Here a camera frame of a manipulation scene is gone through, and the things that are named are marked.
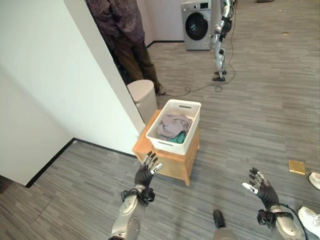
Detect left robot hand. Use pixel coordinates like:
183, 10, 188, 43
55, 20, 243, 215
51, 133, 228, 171
134, 151, 164, 188

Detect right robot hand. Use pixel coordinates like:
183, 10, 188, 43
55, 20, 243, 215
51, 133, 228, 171
241, 167, 280, 209

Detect white plastic laundry basket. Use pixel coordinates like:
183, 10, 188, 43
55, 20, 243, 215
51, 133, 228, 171
145, 99, 202, 156

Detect wooden stool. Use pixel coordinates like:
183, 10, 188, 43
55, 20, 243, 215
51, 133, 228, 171
131, 109, 201, 186

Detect white shoe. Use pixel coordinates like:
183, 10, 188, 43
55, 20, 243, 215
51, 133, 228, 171
308, 172, 320, 190
297, 206, 320, 240

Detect green cloth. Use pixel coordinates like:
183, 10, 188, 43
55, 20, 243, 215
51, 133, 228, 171
168, 131, 187, 144

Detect grey cloth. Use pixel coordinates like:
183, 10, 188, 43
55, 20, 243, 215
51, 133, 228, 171
156, 113, 194, 141

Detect white round bin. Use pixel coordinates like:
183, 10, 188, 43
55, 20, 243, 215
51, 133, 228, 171
126, 79, 158, 122

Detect person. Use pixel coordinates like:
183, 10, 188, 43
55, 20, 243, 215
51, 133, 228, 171
86, 0, 167, 96

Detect silver humanoid robot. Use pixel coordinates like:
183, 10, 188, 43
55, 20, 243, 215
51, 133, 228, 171
208, 0, 237, 82

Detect silver washing machine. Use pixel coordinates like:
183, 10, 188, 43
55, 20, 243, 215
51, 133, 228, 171
180, 0, 217, 52

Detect black floor cable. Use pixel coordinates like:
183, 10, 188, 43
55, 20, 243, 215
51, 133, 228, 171
164, 0, 238, 98

